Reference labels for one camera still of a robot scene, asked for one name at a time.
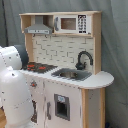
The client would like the toy oven door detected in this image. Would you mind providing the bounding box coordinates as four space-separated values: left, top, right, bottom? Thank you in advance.
31 100 37 123

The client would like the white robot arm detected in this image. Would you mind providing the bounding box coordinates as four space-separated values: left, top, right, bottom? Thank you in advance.
0 45 34 128

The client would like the wooden toy kitchen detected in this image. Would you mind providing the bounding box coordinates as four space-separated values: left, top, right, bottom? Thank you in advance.
20 11 114 128

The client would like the grey toy sink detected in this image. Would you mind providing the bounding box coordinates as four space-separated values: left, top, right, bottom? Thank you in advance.
52 68 92 81

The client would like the black toy faucet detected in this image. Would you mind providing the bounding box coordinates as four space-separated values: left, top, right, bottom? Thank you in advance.
75 51 93 70

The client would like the black toy stovetop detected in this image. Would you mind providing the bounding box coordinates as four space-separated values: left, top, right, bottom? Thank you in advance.
26 62 55 73

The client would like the red stove knob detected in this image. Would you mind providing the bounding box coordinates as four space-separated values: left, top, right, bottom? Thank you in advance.
30 81 37 88

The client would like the grey ice dispenser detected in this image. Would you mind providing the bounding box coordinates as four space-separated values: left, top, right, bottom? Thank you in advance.
54 94 70 120

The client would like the toy microwave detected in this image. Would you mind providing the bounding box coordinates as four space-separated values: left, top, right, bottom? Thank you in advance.
54 15 92 34

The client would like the grey range hood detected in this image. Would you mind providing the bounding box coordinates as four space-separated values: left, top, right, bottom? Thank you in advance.
24 16 52 34

